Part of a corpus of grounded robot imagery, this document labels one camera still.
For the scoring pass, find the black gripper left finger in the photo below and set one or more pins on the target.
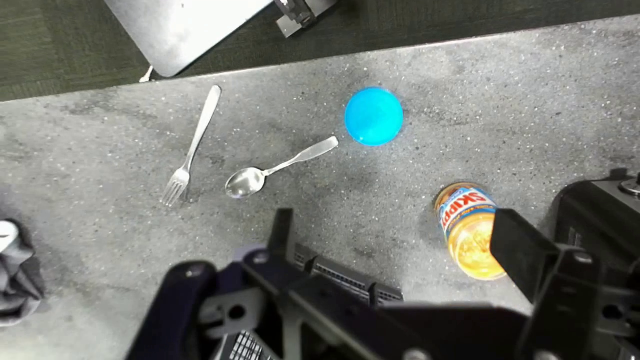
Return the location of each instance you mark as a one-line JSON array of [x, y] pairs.
[[321, 267]]

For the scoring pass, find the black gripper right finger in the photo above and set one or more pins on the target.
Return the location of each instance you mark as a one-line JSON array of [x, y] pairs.
[[553, 293]]

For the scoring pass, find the blue jar lid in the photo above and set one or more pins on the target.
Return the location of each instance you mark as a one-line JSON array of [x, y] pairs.
[[373, 116]]

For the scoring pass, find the peanut butter jar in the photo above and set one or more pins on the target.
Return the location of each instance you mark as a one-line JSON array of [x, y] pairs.
[[466, 230]]

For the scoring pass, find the metal spoon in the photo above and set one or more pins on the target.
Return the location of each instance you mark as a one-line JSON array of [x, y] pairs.
[[242, 180]]

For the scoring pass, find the metal fork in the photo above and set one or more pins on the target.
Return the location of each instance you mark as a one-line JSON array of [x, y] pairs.
[[201, 131]]

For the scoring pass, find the grey metal plate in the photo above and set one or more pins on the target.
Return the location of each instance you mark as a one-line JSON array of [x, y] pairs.
[[180, 30]]

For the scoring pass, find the grey cloth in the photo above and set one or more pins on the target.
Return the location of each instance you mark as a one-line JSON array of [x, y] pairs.
[[21, 281]]

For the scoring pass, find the grey metal bracket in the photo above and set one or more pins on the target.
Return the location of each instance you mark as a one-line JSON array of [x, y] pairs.
[[300, 13]]

